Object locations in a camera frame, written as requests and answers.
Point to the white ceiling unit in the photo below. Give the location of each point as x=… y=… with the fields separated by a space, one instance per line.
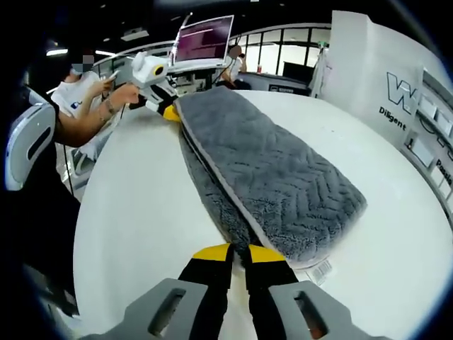
x=136 y=34

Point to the grey metal shelf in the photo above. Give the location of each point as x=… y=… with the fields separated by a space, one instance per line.
x=430 y=78

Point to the black monitor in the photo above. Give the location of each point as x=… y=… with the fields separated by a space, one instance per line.
x=295 y=71

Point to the white phone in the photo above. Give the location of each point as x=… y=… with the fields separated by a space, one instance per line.
x=113 y=75

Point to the white chest device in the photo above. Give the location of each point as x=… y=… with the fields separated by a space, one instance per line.
x=21 y=141

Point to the grey towel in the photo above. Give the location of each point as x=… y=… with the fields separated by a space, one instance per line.
x=269 y=159

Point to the white laptop with purple screen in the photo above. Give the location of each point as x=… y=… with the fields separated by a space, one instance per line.
x=203 y=39

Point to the person's left hand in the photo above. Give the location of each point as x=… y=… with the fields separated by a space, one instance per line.
x=125 y=95

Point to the hanging white garment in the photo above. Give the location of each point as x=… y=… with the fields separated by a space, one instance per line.
x=320 y=74

